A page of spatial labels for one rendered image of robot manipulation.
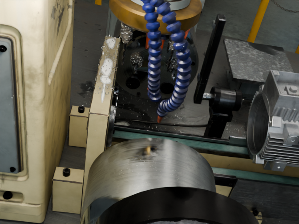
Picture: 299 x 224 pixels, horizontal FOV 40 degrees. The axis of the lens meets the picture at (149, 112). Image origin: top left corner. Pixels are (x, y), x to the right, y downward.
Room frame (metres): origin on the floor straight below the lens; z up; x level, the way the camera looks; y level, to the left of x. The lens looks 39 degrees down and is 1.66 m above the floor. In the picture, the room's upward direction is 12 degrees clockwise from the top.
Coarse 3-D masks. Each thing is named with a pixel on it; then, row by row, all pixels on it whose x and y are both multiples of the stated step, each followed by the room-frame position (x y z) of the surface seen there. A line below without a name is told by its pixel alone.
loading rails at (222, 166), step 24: (192, 144) 0.81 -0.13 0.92; (216, 144) 0.83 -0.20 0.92; (240, 144) 0.85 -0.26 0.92; (216, 168) 0.74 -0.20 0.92; (240, 168) 0.82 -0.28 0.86; (288, 168) 0.83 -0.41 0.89; (216, 192) 0.71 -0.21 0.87; (240, 192) 0.71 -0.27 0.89; (264, 192) 0.71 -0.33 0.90; (288, 192) 0.72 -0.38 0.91; (264, 216) 0.72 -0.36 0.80; (288, 216) 0.72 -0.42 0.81
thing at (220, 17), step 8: (216, 16) 0.91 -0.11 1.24; (224, 16) 0.91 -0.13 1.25; (216, 24) 0.89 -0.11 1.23; (224, 24) 0.89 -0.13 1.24; (216, 32) 0.89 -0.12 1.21; (216, 40) 0.89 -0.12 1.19; (208, 48) 0.90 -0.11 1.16; (216, 48) 0.89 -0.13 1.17; (208, 56) 0.89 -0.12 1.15; (208, 64) 0.89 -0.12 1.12; (200, 72) 0.91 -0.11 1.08; (208, 72) 0.89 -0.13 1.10; (200, 80) 0.89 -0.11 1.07; (200, 88) 0.89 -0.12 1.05; (200, 96) 0.89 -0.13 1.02
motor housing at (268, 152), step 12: (252, 108) 0.88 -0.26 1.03; (264, 108) 0.88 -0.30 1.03; (252, 120) 0.87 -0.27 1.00; (264, 120) 0.87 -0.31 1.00; (252, 132) 0.85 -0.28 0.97; (264, 132) 0.85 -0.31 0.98; (276, 132) 0.74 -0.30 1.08; (252, 144) 0.81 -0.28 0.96; (264, 144) 0.73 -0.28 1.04; (276, 144) 0.72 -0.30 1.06; (252, 156) 0.77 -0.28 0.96; (264, 156) 0.72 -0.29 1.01; (276, 156) 0.72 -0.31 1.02; (288, 156) 0.73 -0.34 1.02
